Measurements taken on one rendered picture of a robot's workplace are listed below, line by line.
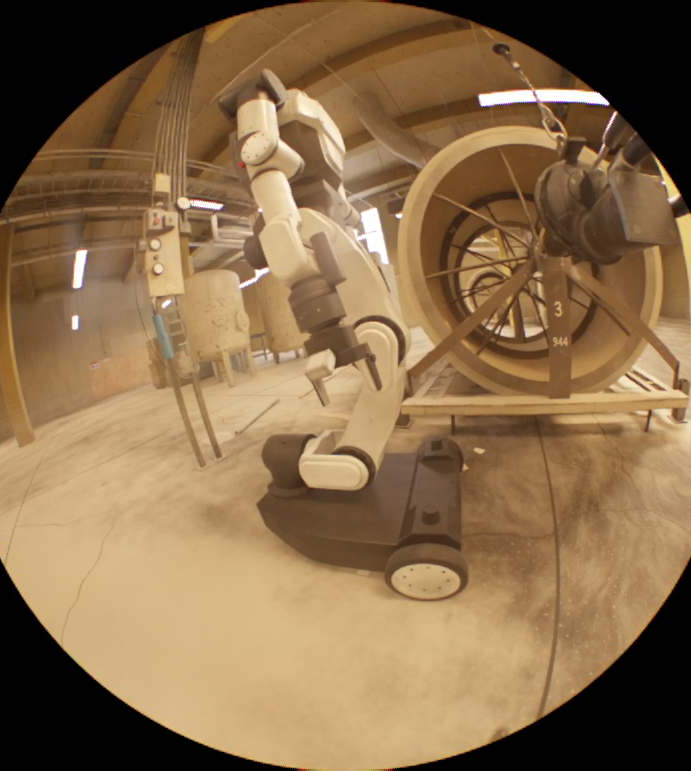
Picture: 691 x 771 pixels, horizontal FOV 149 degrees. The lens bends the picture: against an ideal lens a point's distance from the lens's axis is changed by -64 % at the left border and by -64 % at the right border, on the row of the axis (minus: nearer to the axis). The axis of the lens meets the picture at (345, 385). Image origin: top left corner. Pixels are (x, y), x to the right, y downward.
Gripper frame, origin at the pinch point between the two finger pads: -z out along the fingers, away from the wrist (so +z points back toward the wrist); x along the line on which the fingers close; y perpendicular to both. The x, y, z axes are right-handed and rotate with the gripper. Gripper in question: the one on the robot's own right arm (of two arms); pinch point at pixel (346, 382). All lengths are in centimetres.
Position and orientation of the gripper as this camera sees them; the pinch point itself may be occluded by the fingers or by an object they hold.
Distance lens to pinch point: 47.6
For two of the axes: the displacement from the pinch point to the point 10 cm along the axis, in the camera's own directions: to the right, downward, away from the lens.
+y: 3.3, -2.8, 9.0
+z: -3.6, -9.2, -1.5
